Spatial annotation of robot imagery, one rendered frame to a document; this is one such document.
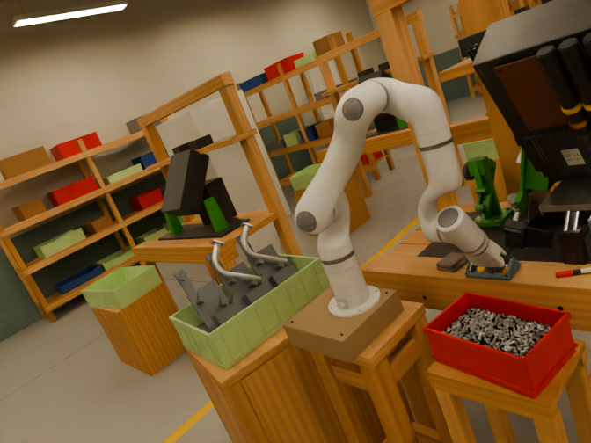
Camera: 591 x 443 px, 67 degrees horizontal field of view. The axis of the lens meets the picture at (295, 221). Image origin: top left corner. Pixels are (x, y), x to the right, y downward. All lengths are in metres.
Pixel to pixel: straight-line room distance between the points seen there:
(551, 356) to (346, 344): 0.55
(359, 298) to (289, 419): 0.69
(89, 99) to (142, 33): 1.65
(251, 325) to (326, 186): 0.76
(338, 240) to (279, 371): 0.67
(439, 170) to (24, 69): 7.39
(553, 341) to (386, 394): 0.54
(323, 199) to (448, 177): 0.37
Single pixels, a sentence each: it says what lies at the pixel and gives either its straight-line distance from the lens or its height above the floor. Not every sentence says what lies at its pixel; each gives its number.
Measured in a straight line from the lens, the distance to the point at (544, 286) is 1.52.
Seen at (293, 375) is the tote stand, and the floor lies 0.63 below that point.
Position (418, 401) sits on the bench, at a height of 0.22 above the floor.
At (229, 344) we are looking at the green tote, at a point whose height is 0.87.
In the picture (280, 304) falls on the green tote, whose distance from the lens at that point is 1.94.
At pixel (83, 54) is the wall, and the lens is 8.49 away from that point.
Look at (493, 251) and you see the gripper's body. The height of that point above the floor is 1.05.
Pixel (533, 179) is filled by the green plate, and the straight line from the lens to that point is 1.64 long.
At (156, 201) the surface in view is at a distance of 7.75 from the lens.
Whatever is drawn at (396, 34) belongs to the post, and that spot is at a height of 1.74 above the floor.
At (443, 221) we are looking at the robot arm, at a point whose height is 1.21.
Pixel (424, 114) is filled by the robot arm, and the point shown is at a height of 1.50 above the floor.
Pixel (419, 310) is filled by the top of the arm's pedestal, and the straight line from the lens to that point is 1.64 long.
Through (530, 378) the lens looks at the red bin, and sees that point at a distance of 1.26.
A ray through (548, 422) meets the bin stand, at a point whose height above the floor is 0.75.
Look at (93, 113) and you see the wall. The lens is 8.23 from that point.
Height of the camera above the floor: 1.67
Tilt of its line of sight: 15 degrees down
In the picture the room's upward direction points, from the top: 22 degrees counter-clockwise
